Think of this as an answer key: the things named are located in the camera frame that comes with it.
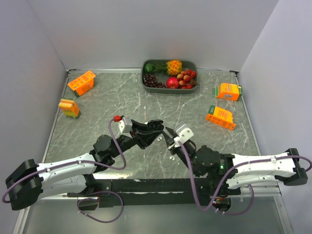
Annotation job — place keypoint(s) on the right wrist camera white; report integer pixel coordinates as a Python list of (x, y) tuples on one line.
[(183, 133)]

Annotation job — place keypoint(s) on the dark grape bunch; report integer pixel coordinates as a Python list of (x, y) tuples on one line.
[(149, 80)]

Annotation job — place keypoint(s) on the orange yellow carton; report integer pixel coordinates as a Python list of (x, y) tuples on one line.
[(69, 107)]

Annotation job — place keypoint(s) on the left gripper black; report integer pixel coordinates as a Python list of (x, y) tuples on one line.
[(144, 134)]

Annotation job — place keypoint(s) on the red lychee bunch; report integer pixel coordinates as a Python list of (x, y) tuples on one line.
[(187, 79)]

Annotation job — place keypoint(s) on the red apple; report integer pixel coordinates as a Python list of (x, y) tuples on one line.
[(172, 83)]

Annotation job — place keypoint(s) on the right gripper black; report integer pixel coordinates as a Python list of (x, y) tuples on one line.
[(170, 144)]

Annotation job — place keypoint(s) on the grey fruit tray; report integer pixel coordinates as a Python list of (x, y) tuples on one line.
[(162, 77)]

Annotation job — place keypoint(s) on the orange pineapple toy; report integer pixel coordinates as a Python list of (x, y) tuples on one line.
[(172, 67)]

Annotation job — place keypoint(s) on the orange juice carton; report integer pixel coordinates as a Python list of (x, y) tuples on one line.
[(82, 84)]

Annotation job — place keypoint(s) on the orange green box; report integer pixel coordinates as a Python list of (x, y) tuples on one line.
[(228, 91)]

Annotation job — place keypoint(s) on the orange flat box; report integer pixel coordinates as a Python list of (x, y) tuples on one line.
[(220, 117)]

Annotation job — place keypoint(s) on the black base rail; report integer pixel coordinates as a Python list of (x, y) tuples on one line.
[(154, 191)]

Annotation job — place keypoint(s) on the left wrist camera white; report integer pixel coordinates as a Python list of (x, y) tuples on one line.
[(124, 124)]

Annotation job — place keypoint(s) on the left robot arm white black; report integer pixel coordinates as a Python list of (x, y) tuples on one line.
[(33, 181)]

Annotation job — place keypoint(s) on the green lime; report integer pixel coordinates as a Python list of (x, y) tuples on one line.
[(148, 68)]

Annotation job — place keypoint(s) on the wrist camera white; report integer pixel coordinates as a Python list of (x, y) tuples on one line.
[(124, 124), (183, 133)]

